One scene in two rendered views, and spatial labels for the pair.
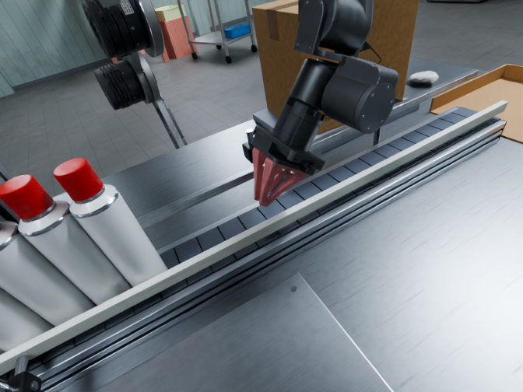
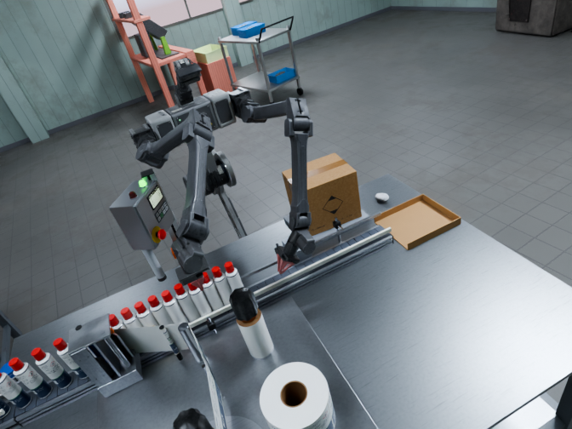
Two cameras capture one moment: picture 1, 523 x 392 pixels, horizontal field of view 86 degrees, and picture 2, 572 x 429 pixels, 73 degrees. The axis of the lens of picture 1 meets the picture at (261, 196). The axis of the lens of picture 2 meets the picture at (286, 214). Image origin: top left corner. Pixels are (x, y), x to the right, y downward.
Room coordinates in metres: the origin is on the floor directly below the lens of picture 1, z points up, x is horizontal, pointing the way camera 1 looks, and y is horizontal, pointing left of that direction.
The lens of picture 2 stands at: (-0.89, -0.18, 2.07)
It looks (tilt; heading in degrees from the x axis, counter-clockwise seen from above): 35 degrees down; 4
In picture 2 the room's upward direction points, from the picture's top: 14 degrees counter-clockwise
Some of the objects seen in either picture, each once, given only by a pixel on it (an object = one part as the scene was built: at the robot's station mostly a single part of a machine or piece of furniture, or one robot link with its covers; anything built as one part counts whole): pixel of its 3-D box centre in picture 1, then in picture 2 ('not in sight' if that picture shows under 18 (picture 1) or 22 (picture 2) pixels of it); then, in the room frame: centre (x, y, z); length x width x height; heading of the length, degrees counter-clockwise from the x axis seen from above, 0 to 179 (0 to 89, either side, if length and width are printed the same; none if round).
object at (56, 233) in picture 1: (75, 250); (223, 286); (0.25, 0.23, 0.98); 0.05 x 0.05 x 0.20
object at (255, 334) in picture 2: not in sight; (251, 323); (0.00, 0.10, 1.03); 0.09 x 0.09 x 0.30
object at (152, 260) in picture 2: not in sight; (151, 259); (0.27, 0.46, 1.18); 0.04 x 0.04 x 0.21
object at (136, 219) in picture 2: not in sight; (145, 214); (0.27, 0.40, 1.38); 0.17 x 0.10 x 0.19; 165
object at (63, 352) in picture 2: not in sight; (71, 357); (0.04, 0.80, 0.98); 0.05 x 0.05 x 0.20
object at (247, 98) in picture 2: not in sight; (246, 105); (0.96, 0.02, 1.45); 0.09 x 0.08 x 0.12; 117
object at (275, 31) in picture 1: (329, 57); (322, 194); (0.77, -0.25, 0.99); 0.30 x 0.24 x 0.27; 106
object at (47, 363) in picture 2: not in sight; (51, 368); (0.01, 0.87, 0.98); 0.05 x 0.05 x 0.20
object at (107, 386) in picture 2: not in sight; (106, 354); (0.00, 0.63, 1.01); 0.14 x 0.13 x 0.26; 110
